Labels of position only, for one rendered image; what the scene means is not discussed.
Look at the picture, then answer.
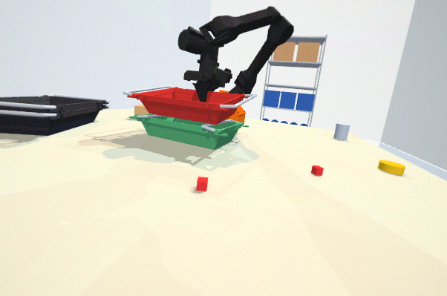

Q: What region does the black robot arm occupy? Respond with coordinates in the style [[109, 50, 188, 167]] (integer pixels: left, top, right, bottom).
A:
[[177, 7, 294, 94]]

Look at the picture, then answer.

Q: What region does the green translucent plastic tray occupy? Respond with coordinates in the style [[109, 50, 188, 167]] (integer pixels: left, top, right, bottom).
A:
[[128, 114, 249, 150]]

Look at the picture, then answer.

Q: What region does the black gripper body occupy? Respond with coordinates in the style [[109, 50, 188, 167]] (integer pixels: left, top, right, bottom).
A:
[[183, 56, 225, 88]]

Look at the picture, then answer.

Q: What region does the yellow flat cylinder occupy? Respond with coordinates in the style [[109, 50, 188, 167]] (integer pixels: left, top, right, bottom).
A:
[[378, 160, 405, 175]]

